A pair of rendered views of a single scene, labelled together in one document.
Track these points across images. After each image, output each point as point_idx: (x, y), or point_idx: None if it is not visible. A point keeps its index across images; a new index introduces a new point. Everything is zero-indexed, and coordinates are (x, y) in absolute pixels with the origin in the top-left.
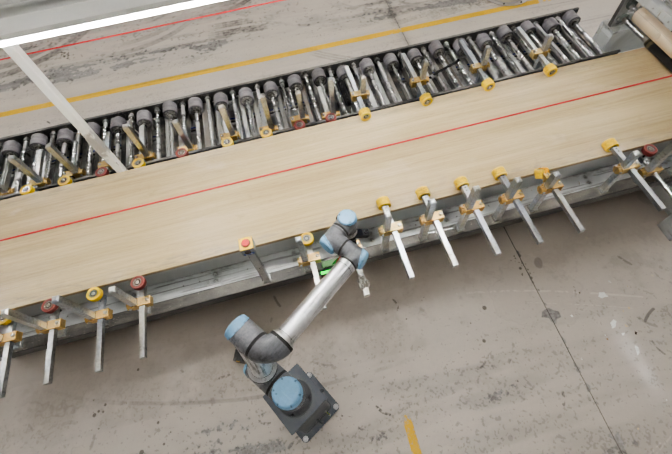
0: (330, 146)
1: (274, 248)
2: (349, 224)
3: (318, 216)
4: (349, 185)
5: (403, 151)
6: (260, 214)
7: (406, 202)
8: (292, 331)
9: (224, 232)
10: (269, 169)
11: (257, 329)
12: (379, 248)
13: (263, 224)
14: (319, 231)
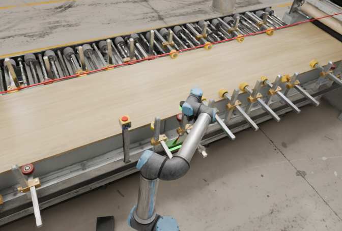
0: (155, 72)
1: None
2: (200, 94)
3: (160, 111)
4: (175, 92)
5: (203, 73)
6: (118, 114)
7: (214, 99)
8: (187, 154)
9: (93, 127)
10: (117, 87)
11: (162, 156)
12: None
13: None
14: None
